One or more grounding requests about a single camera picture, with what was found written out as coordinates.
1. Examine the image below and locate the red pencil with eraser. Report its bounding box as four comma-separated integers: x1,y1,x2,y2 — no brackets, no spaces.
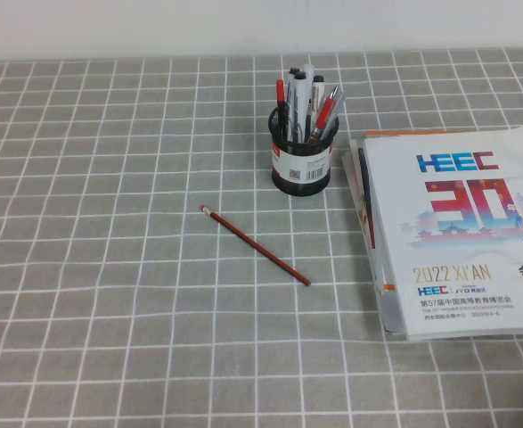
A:
199,204,312,287

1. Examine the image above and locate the black mesh pen holder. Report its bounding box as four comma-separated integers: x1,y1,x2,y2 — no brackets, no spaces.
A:
267,105,340,196

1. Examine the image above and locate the slim red-capped pen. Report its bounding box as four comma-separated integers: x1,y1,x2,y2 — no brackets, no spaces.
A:
274,78,289,135

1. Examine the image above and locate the clear pen metal clip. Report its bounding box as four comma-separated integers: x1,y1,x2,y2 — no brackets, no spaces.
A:
325,85,347,122

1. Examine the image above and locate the orange-edged magazine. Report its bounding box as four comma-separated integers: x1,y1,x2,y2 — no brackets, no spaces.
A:
349,129,422,295

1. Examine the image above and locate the white marker black cap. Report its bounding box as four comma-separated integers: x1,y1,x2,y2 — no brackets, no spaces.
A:
307,75,326,131
286,67,302,140
292,72,310,144

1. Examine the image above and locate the grey white-checked tablecloth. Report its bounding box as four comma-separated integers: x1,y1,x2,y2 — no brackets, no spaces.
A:
0,46,523,428

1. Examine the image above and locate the white thin magazine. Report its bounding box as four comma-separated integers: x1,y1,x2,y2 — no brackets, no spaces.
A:
340,138,408,335

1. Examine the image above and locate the white HEEC exhibition book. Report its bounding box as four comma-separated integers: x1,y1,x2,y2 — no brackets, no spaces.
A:
361,126,523,342

